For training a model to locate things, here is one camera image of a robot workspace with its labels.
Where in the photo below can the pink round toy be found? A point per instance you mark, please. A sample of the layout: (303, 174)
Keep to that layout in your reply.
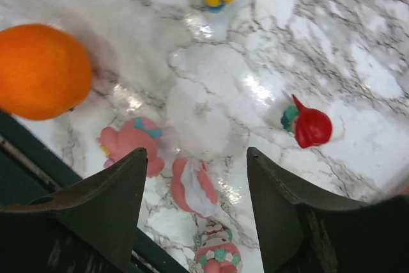
(139, 132)

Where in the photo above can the orange fruit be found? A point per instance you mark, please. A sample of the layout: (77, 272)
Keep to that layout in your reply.
(44, 72)

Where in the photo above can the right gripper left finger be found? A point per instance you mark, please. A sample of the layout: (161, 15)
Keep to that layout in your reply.
(87, 227)

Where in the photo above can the pink white toy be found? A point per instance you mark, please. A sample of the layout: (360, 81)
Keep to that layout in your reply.
(191, 187)

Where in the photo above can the red hat figure toy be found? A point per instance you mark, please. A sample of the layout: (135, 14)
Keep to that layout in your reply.
(310, 127)

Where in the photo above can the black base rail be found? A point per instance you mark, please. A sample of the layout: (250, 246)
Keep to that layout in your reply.
(30, 171)

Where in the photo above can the pink bunny figure toy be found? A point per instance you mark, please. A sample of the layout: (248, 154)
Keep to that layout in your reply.
(217, 251)

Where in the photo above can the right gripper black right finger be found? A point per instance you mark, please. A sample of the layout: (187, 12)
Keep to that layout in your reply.
(304, 228)

